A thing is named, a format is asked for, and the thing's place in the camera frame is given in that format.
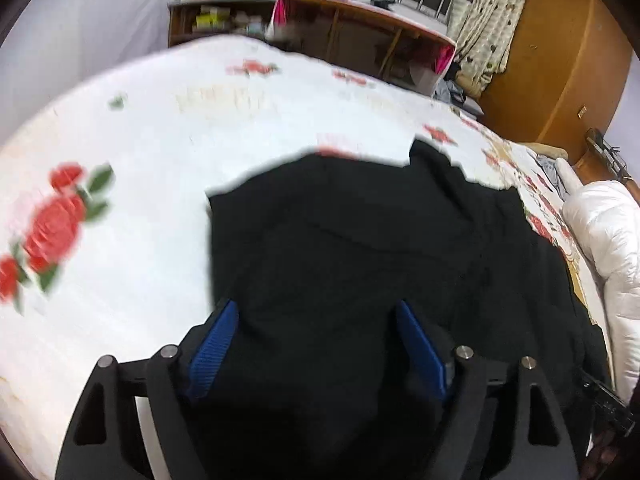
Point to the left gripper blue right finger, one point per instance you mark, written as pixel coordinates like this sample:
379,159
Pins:
429,366

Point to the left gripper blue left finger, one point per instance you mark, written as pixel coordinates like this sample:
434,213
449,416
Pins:
212,342

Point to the black large garment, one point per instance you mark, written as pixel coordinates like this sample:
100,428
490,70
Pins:
318,254

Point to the pile of clothes by curtain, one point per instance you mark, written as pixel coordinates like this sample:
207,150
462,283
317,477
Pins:
459,90

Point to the white rose print bedspread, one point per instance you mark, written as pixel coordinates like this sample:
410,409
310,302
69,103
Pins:
154,137

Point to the white puffy duvet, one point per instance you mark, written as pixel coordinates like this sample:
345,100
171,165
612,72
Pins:
604,219

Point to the grey cloth on bed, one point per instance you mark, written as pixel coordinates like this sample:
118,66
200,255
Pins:
552,169

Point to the beige pillow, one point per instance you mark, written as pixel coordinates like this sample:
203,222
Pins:
547,150

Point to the wooden bedside table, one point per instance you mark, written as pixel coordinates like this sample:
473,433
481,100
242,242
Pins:
602,161

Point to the wooden desk with red trim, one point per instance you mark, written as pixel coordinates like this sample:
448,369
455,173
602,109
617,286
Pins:
364,39

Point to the low wooden cluttered shelf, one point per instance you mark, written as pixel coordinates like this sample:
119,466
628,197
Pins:
191,20

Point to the patterned window curtain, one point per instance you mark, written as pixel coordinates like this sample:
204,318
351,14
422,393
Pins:
483,31

